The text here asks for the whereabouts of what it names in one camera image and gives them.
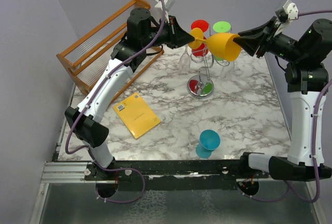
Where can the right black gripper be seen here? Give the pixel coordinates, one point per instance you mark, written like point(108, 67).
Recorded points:
point(252, 39)

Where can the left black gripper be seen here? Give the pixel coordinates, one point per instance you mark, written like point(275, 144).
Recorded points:
point(177, 36)

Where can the clear champagne flute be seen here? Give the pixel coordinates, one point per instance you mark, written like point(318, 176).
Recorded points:
point(227, 69)
point(184, 62)

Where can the red plastic wine glass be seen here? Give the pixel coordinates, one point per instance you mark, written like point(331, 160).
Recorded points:
point(204, 26)

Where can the orange plastic wine glass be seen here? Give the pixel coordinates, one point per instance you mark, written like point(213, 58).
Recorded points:
point(221, 45)

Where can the green plastic wine glass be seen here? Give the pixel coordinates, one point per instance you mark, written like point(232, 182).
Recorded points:
point(221, 27)

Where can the blue plastic wine glass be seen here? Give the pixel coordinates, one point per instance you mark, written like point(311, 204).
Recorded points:
point(209, 140)

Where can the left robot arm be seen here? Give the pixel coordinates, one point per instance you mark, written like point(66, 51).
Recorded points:
point(143, 32)

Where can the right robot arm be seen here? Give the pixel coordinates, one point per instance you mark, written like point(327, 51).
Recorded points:
point(306, 78)

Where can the chrome wine glass rack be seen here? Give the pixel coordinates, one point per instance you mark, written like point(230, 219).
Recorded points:
point(201, 86)

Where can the wooden shelf rack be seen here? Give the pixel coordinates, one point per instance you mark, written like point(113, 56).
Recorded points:
point(86, 59)

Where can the yellow book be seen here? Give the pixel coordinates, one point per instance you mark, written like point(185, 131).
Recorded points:
point(135, 113)

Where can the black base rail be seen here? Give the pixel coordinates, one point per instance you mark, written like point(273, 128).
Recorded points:
point(170, 175)

